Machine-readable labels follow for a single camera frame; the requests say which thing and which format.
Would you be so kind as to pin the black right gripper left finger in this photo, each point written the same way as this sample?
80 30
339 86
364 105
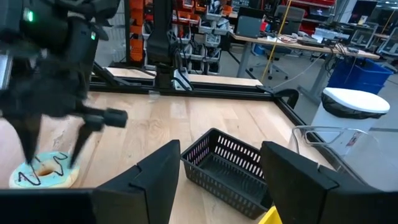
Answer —
140 199

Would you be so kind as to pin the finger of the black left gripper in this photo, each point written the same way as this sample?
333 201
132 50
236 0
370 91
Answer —
28 137
81 140

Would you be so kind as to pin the black table frame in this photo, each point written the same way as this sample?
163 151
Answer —
217 93

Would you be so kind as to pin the black plastic basket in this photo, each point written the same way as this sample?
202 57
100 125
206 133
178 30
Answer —
224 174

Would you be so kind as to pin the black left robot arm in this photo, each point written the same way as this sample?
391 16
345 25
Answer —
62 31

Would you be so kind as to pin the white trash can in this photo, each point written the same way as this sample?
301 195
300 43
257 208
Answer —
354 99

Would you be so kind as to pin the wooden top desk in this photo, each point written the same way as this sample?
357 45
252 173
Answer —
255 39

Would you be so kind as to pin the clear plastic bin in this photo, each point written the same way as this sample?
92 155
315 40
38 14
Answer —
357 155

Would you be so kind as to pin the blue plastic bin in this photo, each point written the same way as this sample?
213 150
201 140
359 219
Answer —
357 76

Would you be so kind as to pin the storage rack with bins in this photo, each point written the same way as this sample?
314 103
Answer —
199 28

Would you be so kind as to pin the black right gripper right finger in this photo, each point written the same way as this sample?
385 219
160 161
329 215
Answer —
311 199

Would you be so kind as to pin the grey laptop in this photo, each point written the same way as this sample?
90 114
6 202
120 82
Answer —
248 26

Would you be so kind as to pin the yellow plastic basket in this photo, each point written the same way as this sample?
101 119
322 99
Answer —
270 217

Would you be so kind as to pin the grey office chair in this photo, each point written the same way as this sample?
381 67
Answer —
289 18

